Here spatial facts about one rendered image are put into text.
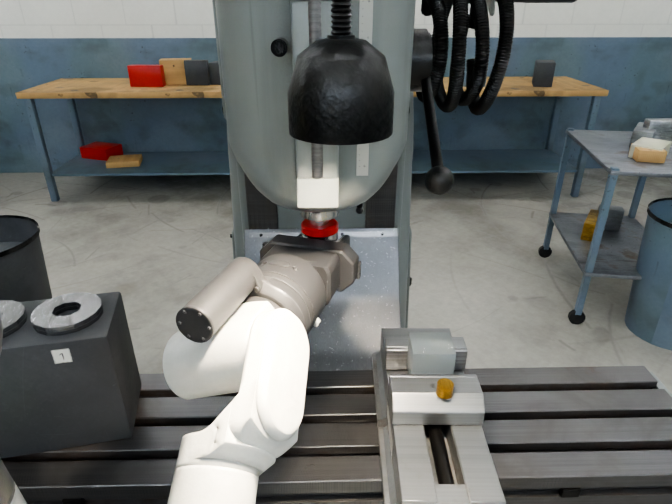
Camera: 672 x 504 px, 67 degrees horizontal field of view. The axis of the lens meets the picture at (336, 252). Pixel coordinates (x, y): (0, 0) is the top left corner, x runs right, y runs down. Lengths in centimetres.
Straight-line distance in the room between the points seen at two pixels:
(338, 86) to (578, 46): 501
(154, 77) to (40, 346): 379
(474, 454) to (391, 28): 51
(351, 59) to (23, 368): 61
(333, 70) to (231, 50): 21
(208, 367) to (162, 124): 472
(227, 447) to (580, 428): 62
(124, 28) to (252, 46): 460
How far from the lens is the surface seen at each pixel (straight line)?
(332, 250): 59
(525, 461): 82
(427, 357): 73
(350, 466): 77
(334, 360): 102
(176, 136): 511
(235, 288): 45
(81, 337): 75
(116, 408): 82
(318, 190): 48
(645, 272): 283
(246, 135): 52
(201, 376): 46
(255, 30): 50
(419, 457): 69
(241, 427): 40
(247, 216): 105
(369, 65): 33
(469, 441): 72
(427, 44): 62
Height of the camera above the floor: 152
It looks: 27 degrees down
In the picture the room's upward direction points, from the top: straight up
